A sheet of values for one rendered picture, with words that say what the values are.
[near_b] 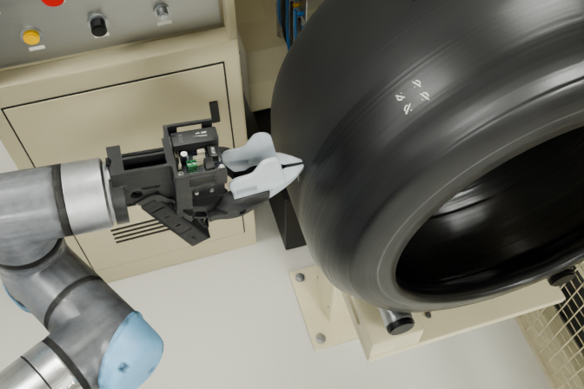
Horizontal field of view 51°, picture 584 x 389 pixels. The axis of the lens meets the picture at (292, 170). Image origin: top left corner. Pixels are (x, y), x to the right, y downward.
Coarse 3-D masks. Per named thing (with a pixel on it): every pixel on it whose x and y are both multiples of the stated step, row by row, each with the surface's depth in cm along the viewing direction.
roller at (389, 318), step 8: (384, 312) 94; (392, 312) 94; (400, 312) 93; (384, 320) 94; (392, 320) 93; (400, 320) 93; (408, 320) 93; (392, 328) 93; (400, 328) 94; (408, 328) 95
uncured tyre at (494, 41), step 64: (384, 0) 63; (448, 0) 59; (512, 0) 57; (576, 0) 55; (320, 64) 68; (384, 64) 61; (448, 64) 56; (512, 64) 55; (576, 64) 54; (320, 128) 67; (384, 128) 59; (448, 128) 57; (512, 128) 56; (576, 128) 58; (320, 192) 67; (384, 192) 61; (448, 192) 61; (512, 192) 104; (576, 192) 98; (320, 256) 73; (384, 256) 69; (448, 256) 101; (512, 256) 99; (576, 256) 89
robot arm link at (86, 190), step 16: (96, 160) 62; (64, 176) 60; (80, 176) 60; (96, 176) 61; (64, 192) 60; (80, 192) 60; (96, 192) 60; (80, 208) 60; (96, 208) 60; (112, 208) 62; (80, 224) 61; (96, 224) 62; (112, 224) 63
